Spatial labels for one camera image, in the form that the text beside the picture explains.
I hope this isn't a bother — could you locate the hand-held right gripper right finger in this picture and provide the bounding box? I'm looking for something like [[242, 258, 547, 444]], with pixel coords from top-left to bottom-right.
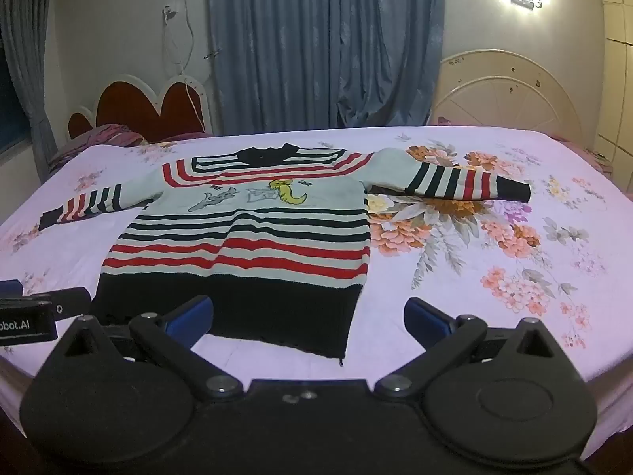
[[373, 297, 559, 401]]

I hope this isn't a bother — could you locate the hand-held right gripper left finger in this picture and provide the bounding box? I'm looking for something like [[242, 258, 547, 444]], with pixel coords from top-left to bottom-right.
[[60, 294, 245, 403]]

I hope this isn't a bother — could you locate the striped knit sweater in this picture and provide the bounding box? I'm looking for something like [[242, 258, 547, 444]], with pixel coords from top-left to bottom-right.
[[38, 143, 532, 368]]

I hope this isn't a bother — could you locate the floral pink bed sheet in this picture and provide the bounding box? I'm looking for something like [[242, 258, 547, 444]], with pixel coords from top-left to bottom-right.
[[0, 123, 633, 436]]

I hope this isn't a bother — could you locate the window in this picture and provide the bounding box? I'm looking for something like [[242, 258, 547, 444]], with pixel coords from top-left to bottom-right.
[[0, 40, 28, 155]]

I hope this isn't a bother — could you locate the red heart-shaped headboard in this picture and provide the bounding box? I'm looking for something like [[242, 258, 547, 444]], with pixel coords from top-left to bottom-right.
[[66, 74, 214, 143]]

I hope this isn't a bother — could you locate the narrow blue curtain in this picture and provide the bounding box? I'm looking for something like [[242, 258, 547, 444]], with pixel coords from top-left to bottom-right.
[[0, 0, 61, 184]]

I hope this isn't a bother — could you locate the white round headboard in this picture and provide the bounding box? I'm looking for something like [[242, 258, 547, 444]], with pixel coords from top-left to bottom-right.
[[429, 49, 587, 146]]

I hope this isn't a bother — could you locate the wide blue curtain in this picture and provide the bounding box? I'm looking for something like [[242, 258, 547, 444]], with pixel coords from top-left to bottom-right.
[[204, 0, 446, 135]]

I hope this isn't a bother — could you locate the white wardrobe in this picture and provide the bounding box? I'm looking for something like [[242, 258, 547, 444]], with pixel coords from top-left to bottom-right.
[[595, 0, 633, 176]]

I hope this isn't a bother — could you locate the white charger cable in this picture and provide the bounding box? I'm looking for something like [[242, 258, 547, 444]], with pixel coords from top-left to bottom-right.
[[162, 5, 207, 133]]

